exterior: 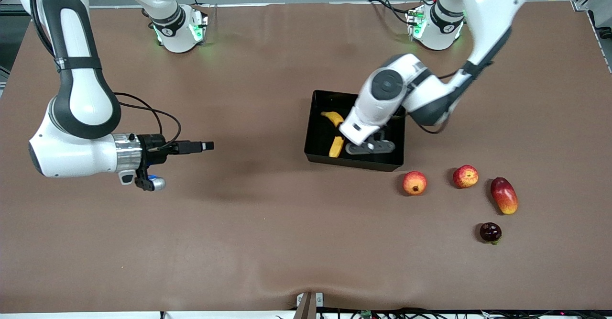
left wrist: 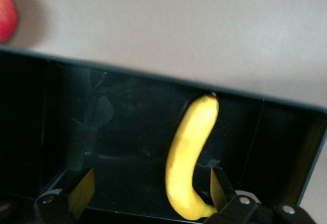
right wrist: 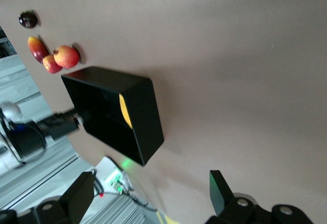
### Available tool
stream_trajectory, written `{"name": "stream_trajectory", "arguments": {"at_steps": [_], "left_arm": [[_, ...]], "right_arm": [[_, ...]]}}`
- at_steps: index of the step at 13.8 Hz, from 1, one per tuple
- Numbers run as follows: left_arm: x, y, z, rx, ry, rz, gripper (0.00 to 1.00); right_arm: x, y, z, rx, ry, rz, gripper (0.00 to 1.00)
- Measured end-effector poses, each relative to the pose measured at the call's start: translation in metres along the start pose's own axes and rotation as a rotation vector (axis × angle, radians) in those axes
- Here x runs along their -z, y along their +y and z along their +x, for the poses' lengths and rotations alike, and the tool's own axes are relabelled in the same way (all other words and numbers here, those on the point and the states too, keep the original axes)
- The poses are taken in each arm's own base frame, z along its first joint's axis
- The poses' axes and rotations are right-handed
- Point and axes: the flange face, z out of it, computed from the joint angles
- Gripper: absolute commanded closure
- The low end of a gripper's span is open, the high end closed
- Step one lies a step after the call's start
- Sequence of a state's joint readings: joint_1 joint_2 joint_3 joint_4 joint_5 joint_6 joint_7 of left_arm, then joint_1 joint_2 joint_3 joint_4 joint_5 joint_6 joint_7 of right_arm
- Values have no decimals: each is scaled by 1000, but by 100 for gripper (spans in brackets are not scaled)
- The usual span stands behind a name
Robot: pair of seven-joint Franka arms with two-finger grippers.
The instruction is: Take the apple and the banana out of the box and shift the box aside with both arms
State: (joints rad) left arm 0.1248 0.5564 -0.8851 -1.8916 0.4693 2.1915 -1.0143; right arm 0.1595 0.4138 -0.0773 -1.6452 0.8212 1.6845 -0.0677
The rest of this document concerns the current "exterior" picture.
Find black rectangular plastic box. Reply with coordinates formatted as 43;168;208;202
304;89;406;172

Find yellow banana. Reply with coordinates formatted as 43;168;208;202
320;111;346;158

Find red yellow apple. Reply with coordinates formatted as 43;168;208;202
453;165;479;189

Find brown table cover mat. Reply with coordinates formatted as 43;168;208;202
0;1;612;312

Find red yellow pomegranate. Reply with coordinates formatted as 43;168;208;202
402;171;428;196

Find dark purple mangosteen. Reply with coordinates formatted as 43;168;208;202
480;222;503;245

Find red yellow mango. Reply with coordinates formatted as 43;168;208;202
490;177;519;215

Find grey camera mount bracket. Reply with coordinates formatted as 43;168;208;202
295;292;324;319

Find black left base cables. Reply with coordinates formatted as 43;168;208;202
368;0;421;25

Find black table edge cables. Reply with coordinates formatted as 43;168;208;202
277;308;612;319

